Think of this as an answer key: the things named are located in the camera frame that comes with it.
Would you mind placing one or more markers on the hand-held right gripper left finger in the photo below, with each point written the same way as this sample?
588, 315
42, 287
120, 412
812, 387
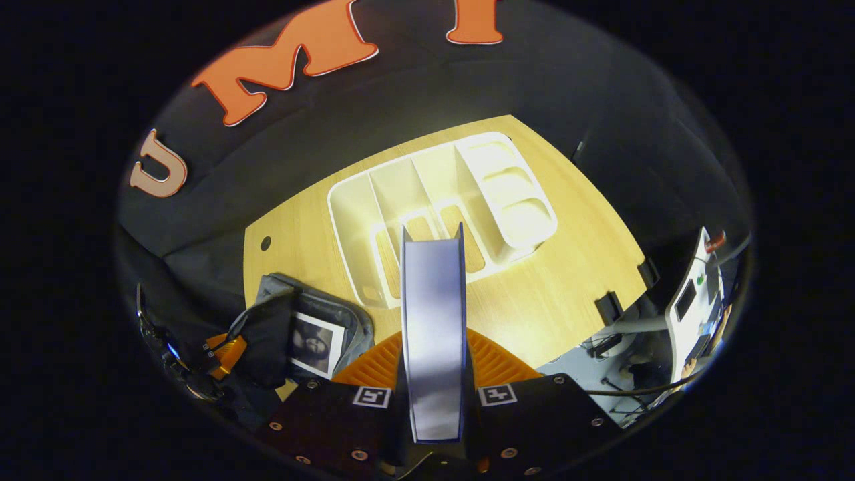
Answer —
327, 427

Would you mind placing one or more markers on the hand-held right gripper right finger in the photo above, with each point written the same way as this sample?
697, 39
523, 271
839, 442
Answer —
534, 421

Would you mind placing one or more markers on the dark grey schoolbag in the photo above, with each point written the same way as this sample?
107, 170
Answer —
267, 327

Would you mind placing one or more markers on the black table clamp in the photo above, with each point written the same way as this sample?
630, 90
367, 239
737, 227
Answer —
649, 272
609, 307

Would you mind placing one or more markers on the red push button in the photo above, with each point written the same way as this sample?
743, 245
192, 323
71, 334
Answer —
716, 242

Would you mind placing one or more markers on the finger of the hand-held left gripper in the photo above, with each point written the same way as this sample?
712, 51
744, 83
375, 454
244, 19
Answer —
230, 357

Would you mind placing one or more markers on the white plastic bookshelf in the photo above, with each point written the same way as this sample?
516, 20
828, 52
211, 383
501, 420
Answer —
434, 180

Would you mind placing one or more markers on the black backdrop cloth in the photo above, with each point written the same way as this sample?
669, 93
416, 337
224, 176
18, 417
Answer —
401, 87

